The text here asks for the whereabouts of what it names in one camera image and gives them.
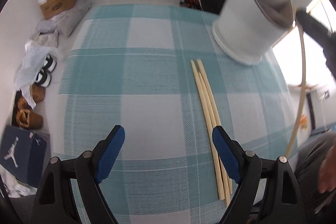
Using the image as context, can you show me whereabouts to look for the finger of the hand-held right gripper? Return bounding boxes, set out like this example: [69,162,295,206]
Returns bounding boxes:
[296,10,332,39]

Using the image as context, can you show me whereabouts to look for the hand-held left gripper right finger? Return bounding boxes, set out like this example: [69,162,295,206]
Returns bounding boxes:
[212,126,307,224]

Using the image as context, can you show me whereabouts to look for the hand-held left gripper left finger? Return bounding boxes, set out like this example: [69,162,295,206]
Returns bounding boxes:
[34,125,125,224]

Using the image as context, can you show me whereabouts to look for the white round utensil holder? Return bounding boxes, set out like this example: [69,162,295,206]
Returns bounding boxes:
[212,0,298,66]

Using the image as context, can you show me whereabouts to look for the person's right hand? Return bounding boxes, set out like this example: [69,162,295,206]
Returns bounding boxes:
[318,146,336,193]

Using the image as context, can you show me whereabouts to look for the teal plaid tablecloth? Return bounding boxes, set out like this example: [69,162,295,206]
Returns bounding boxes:
[51,4,300,224]

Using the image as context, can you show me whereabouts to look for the person's grey pants leg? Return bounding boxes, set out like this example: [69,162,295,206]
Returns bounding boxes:
[295,132,336,214]

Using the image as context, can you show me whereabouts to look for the brown boot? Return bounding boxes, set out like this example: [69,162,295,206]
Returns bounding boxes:
[29,85,46,104]
[15,106,44,130]

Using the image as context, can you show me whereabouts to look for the navy shoe box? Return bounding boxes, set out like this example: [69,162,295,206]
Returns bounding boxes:
[0,125,48,188]

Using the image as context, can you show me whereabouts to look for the clear plastic bag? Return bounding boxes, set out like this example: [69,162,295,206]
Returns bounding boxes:
[14,40,65,109]

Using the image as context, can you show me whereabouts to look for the white parcel bag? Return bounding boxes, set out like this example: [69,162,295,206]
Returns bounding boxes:
[25,31,59,50]

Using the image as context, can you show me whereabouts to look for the grey parcel bag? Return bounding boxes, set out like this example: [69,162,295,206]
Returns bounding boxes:
[36,0,91,37]

